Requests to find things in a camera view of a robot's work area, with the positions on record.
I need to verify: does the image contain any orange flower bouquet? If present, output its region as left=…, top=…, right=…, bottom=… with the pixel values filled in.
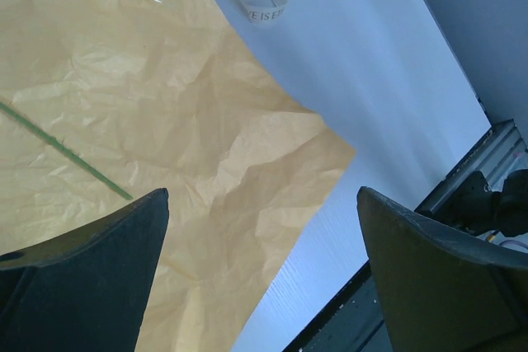
left=1, top=0, right=355, bottom=351

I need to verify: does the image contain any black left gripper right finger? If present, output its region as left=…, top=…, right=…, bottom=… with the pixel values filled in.
left=357, top=187, right=527, bottom=351

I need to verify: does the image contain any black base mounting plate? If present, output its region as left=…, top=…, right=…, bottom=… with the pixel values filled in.
left=284, top=263, right=393, bottom=352

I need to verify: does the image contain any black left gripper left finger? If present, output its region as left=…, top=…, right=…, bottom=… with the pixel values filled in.
left=1, top=188, right=169, bottom=351

